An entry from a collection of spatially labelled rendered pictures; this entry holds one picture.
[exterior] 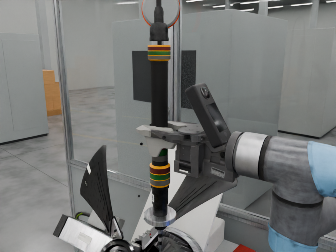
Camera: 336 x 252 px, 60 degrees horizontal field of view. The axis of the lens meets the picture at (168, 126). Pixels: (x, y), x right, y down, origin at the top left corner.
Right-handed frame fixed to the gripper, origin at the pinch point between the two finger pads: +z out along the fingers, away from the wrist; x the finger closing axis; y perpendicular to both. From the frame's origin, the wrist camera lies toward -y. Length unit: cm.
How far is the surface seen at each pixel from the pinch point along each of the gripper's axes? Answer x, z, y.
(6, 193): 115, 317, 157
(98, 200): 7.2, 25.2, 28.5
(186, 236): 21.1, 2.6, 39.9
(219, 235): 60, 8, 64
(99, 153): 11.8, 28.6, 15.6
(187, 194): 12.2, -2.6, 20.5
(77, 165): 70, 116, 59
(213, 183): 13.6, -9.1, 16.1
